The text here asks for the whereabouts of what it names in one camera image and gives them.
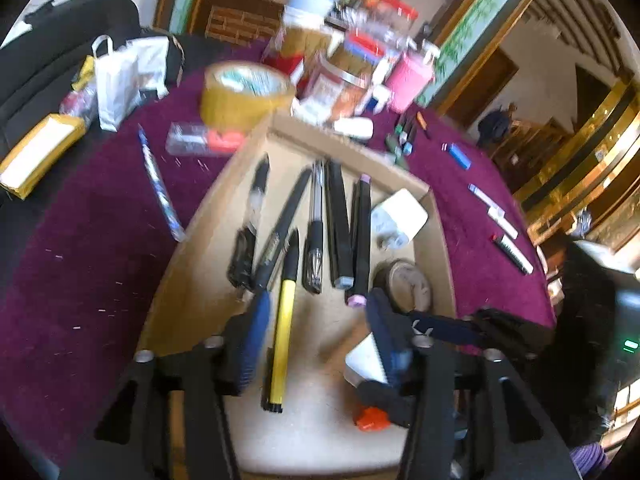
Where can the yellow wrapped packet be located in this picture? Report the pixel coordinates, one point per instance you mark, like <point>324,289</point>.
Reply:
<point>40,152</point>

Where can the green bamboo wall panel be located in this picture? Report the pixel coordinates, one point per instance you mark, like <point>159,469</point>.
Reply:
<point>475,30</point>

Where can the orange marker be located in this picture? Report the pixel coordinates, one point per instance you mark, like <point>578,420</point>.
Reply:
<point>423,124</point>

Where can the purple tablecloth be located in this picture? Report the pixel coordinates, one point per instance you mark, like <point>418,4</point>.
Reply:
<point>100,260</point>

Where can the pink plastic container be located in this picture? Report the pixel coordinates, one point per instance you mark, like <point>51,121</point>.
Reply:
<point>407,80</point>

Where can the round brown tape disc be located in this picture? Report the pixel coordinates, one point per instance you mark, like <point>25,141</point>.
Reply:
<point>407,285</point>

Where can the white eraser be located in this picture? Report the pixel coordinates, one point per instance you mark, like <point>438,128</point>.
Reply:
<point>355,128</point>

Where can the black marker blue cap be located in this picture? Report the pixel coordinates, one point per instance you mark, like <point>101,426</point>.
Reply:
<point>409,139</point>

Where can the cardboard box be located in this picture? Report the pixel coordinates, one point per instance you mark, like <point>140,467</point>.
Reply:
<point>325,320</point>

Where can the white paper bag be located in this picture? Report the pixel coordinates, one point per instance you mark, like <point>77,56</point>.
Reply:
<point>117,90</point>

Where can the wooden cabinet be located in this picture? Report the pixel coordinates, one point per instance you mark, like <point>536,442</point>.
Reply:
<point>240,22</point>

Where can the golden metal railing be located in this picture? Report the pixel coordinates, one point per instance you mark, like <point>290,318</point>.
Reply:
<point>575,160</point>

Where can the blue patterned pen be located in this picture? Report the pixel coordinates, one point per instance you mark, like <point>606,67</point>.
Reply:
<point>160,185</point>

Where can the white marker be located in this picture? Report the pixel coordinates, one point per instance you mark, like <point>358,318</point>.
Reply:
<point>502,222</point>
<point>482,195</point>
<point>515,255</point>

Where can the white charger adapter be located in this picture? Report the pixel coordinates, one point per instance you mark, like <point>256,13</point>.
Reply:
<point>400,212</point>

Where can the clear barrel pen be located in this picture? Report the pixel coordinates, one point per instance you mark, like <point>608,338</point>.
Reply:
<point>315,240</point>

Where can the brown packing tape roll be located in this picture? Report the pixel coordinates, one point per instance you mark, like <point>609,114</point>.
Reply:
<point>235,110</point>

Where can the jar with silver band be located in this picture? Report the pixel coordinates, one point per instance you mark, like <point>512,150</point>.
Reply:
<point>335,85</point>

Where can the black bag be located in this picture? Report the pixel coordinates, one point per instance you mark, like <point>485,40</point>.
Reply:
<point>60,45</point>

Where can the black marker grey cap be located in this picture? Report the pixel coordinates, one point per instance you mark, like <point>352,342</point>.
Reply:
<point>339,225</point>

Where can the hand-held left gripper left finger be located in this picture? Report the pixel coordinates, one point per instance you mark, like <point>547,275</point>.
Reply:
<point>252,340</point>

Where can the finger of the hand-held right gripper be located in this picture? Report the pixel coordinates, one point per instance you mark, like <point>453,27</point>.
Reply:
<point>450,329</point>

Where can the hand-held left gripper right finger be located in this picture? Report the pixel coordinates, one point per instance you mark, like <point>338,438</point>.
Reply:
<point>387,340</point>

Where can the black and orange small tool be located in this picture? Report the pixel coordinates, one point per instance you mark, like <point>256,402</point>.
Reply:
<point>382,405</point>

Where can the white rectangular block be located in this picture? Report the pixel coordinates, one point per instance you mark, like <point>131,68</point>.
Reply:
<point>367,362</point>

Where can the yellow and black pen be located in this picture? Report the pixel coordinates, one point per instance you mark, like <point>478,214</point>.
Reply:
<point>282,330</point>

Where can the wooden door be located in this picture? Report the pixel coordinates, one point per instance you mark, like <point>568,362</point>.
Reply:
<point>480,85</point>

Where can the black marker pink cap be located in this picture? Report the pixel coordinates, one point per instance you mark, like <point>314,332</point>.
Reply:
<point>362,245</point>

